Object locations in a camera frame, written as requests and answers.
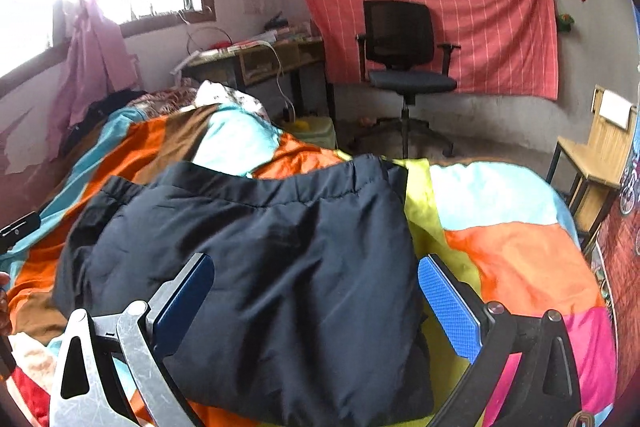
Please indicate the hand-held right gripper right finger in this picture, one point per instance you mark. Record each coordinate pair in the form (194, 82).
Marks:
(450, 307)

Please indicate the fluffy red white blanket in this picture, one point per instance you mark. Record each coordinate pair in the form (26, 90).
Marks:
(30, 357)

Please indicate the wooden chair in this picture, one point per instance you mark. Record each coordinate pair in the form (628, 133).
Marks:
(595, 157)

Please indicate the green wall toy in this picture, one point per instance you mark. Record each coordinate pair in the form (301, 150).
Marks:
(565, 23)

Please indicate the white cloth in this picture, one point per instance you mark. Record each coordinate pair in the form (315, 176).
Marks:
(220, 94)

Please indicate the yellow-green plastic container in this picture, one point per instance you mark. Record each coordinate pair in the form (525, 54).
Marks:
(315, 134)

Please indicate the dark cloth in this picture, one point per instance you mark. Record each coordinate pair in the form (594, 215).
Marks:
(107, 104)

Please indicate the wooden desk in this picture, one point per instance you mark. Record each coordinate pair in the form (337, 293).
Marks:
(260, 57)

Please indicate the stack of books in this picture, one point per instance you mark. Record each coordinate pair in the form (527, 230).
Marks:
(290, 32)

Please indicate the brick print bicycle cloth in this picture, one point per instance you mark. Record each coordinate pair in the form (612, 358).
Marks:
(622, 247)

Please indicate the floral bedding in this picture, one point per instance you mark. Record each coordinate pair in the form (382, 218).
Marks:
(165, 99)

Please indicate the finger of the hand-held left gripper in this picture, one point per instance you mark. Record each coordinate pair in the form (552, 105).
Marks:
(17, 233)

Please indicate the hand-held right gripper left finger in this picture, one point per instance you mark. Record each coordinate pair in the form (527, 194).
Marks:
(182, 307)

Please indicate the dark navy padded jacket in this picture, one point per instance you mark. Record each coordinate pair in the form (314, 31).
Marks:
(280, 267)

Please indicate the pink hanging cloth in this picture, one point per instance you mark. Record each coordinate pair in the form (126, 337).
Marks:
(95, 52)

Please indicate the colourful patchwork blanket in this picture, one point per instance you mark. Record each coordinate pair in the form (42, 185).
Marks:
(510, 252)

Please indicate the red checked wall cloth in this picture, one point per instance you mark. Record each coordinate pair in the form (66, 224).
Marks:
(490, 22)

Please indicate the black office chair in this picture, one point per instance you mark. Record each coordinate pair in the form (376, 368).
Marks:
(397, 27)

